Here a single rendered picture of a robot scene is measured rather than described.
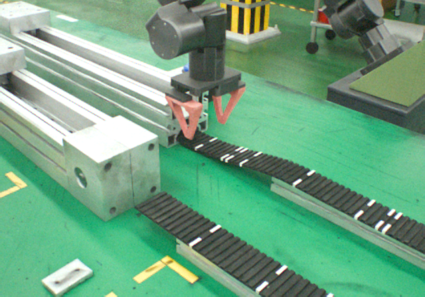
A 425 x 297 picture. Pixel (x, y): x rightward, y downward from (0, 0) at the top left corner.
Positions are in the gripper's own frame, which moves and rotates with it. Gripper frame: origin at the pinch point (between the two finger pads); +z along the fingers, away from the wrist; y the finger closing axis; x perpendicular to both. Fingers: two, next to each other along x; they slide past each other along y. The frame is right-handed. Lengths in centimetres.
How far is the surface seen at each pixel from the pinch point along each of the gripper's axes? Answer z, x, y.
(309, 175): 0.7, 20.3, -0.9
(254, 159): 1.7, 10.8, 0.0
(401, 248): 3.1, 36.4, 1.6
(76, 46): -3.4, -44.0, -2.0
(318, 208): 3.3, 24.0, 1.8
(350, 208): 1.1, 28.4, 1.5
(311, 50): 80, -141, -266
